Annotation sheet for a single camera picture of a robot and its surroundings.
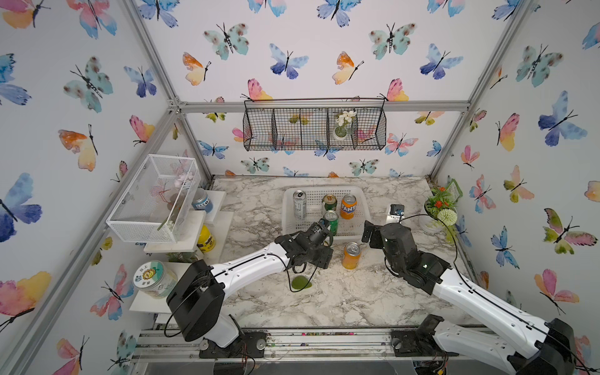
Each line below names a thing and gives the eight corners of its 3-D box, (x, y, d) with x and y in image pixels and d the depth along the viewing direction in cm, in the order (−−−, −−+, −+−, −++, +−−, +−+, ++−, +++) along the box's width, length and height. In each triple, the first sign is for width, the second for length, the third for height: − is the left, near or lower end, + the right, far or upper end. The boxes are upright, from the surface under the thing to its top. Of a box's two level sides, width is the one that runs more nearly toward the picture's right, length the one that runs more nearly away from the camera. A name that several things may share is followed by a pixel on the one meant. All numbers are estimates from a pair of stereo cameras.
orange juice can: (342, 269, 91) (346, 256, 83) (341, 255, 95) (344, 241, 86) (356, 269, 91) (361, 256, 83) (354, 255, 95) (359, 241, 86)
